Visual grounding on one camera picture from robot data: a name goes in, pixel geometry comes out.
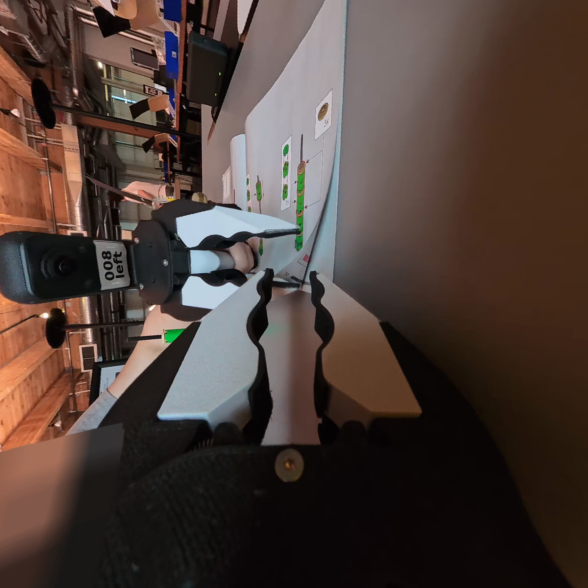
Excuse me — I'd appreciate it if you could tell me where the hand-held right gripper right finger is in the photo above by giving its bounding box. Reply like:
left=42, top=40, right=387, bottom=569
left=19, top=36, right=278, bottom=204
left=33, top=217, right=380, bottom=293
left=310, top=270, right=423, bottom=435

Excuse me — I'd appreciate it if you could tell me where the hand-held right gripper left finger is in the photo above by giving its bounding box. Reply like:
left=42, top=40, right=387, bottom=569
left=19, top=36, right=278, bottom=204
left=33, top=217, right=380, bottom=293
left=157, top=269, right=275, bottom=444

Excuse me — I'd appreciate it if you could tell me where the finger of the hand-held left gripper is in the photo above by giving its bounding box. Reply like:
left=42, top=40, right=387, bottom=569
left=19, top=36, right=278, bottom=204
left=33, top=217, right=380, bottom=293
left=177, top=205, right=300, bottom=252
left=180, top=270, right=260, bottom=310

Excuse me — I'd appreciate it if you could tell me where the green brick bamboo stalk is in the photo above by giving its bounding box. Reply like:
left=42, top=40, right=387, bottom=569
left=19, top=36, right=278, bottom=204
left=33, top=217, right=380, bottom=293
left=127, top=328, right=185, bottom=345

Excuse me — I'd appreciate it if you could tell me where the brick set instruction booklet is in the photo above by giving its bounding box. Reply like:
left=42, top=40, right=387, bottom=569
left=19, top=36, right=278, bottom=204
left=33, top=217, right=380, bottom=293
left=222, top=0, right=348, bottom=446

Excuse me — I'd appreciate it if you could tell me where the person's left forearm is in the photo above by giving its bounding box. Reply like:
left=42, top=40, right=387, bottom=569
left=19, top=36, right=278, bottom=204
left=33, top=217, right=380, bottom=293
left=66, top=307, right=203, bottom=436

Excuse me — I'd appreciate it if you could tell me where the person's left hand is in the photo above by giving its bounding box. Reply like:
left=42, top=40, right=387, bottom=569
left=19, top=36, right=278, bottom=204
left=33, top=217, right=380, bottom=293
left=227, top=239, right=259, bottom=276

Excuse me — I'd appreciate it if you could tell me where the black framed sign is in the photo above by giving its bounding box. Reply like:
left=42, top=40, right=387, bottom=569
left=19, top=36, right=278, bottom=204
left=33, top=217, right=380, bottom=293
left=89, top=360, right=126, bottom=406

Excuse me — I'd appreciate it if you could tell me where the black pole stand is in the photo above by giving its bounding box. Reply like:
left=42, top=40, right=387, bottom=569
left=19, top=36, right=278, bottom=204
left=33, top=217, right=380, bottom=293
left=45, top=307, right=143, bottom=350
left=31, top=77, right=203, bottom=138

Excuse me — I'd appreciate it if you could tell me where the black box device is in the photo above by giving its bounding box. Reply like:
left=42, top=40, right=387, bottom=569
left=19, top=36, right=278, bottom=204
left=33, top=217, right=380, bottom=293
left=187, top=31, right=230, bottom=107

